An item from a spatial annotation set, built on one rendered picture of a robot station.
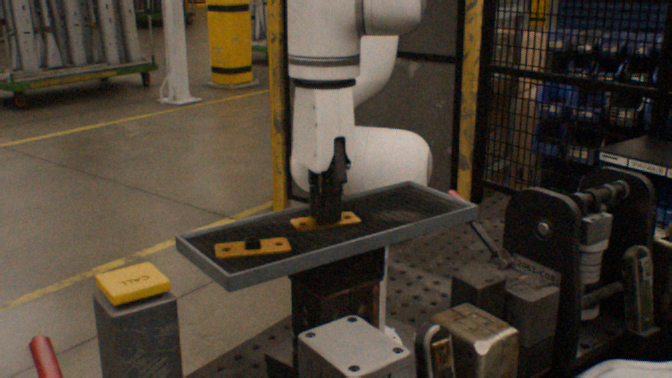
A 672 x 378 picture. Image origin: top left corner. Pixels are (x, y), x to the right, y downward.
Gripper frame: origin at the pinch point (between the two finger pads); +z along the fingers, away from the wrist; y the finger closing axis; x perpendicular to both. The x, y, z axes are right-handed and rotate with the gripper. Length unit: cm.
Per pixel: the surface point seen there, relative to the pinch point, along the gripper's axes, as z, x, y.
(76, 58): 78, -26, -782
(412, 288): 49, 45, -61
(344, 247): 2.4, -0.8, 8.6
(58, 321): 119, -47, -211
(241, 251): 2.2, -12.1, 5.8
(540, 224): 4.0, 27.5, 7.0
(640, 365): 18.2, 33.3, 21.0
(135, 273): 2.5, -23.7, 6.8
